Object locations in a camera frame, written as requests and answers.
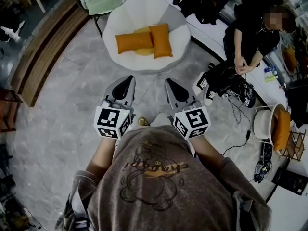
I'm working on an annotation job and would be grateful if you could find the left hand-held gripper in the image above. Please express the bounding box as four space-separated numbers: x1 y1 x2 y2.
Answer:
93 75 136 141

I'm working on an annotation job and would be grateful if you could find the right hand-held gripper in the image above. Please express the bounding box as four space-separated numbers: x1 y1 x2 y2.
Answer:
164 78 212 140

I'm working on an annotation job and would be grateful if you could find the long orange cushion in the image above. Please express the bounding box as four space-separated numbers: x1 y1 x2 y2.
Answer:
115 31 154 55

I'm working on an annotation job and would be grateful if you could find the short orange cushion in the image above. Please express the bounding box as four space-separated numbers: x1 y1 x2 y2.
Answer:
148 23 174 59

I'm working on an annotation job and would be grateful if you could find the white petal armchair with backrest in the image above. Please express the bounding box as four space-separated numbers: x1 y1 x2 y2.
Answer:
102 0 192 75

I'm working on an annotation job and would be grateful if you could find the person's right forearm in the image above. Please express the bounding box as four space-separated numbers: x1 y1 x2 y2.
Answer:
190 135 225 168

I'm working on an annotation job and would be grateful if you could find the person's left forearm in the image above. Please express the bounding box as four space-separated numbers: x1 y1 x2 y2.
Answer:
86 135 122 178

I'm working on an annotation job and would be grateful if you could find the person's light trouser leg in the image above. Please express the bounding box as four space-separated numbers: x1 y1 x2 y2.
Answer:
150 113 174 129

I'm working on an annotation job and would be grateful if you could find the person's tan shoe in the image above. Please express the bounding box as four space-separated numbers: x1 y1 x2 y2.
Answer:
137 116 151 127

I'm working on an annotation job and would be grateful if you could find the yellow round seat pad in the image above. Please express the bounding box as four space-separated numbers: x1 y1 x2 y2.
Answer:
133 26 156 56

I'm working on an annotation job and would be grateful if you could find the white low platform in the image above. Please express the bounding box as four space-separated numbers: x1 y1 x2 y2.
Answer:
185 13 289 107

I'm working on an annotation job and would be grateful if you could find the black round chair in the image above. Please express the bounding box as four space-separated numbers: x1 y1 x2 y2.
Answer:
76 0 126 38

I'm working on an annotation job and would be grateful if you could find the brown wooden bench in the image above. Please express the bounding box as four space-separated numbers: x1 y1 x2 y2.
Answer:
9 0 90 108

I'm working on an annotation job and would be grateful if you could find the green folded blanket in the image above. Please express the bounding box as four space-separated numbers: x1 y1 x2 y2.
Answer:
82 0 122 16

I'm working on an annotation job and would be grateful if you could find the pile of black clothes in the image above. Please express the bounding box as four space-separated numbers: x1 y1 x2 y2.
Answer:
179 0 228 26

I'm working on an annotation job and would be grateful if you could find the small white round chair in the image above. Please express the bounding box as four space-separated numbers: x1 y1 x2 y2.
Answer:
253 103 293 155

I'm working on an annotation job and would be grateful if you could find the orange cushion in small chair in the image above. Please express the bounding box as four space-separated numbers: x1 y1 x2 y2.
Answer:
273 109 291 151

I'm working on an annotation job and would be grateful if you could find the white round chair with rim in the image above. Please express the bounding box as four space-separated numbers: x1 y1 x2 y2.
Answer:
280 43 300 76

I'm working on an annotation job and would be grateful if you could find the person's brown printed shirt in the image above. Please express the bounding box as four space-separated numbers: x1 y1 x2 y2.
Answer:
55 125 273 231

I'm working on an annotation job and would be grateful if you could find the brown wooden stool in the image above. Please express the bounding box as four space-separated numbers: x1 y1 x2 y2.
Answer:
0 87 24 132

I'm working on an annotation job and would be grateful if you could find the orange cushion in rimmed chair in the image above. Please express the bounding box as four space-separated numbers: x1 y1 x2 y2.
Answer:
282 46 298 73

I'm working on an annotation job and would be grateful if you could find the black monitor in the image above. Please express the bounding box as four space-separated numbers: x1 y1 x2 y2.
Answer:
285 80 308 128

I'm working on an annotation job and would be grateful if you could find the small wooden rack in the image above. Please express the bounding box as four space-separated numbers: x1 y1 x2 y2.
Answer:
280 129 306 163

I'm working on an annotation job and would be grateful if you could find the black flat box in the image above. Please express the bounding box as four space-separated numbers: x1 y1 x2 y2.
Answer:
271 167 308 196

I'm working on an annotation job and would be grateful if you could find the black floor cable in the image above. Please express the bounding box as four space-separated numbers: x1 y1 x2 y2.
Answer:
222 95 252 156

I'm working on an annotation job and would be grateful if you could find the black device with cables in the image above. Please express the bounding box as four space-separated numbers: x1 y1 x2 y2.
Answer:
253 141 274 184

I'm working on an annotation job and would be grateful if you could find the gray shoulder strap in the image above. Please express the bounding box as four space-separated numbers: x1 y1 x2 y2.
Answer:
68 189 93 231
232 191 252 214

